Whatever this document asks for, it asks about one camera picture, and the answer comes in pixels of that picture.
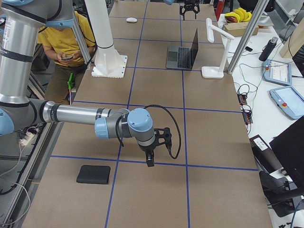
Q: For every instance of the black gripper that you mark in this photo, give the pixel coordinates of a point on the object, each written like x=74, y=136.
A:
x=148, y=150
x=189, y=9

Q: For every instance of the grey laptop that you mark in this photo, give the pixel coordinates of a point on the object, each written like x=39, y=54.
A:
x=182, y=58

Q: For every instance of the black mouse pad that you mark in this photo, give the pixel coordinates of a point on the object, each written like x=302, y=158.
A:
x=93, y=174

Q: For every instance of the white computer mouse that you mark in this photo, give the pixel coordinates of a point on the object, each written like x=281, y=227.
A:
x=131, y=20

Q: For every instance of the white desk lamp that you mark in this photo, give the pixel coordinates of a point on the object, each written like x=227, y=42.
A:
x=215, y=61

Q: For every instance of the cardboard box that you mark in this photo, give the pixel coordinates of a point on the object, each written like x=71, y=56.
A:
x=235, y=29

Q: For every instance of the yellow bananas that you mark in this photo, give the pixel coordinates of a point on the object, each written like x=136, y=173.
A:
x=238, y=15

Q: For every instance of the black water bottle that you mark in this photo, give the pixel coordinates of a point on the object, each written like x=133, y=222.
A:
x=268, y=49

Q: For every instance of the orange black electronics board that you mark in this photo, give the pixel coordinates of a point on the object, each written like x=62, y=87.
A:
x=245, y=108

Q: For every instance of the upper teach pendant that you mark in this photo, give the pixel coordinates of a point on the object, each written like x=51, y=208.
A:
x=277, y=72

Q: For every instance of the teach pendant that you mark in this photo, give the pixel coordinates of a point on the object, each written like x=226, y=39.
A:
x=289, y=100
x=277, y=72

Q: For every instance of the black box white label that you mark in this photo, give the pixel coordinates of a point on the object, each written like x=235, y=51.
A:
x=264, y=154

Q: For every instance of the white power strip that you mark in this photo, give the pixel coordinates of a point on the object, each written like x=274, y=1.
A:
x=27, y=138

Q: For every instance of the smartphone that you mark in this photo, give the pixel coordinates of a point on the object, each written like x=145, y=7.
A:
x=67, y=58

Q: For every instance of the lower teach pendant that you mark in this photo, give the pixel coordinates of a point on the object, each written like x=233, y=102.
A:
x=289, y=100

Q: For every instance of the person in yellow shirt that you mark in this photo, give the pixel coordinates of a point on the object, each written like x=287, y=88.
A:
x=58, y=43

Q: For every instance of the black monitor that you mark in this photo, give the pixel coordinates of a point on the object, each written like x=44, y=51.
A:
x=288, y=147

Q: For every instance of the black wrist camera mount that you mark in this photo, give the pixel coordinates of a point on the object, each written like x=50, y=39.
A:
x=163, y=136

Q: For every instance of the aluminium frame post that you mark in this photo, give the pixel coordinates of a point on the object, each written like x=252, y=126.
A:
x=258, y=7

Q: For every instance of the white pedestal column base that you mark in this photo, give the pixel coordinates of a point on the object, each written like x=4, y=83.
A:
x=108, y=62

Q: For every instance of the green handled tool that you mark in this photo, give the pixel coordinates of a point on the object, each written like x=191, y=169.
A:
x=70, y=85

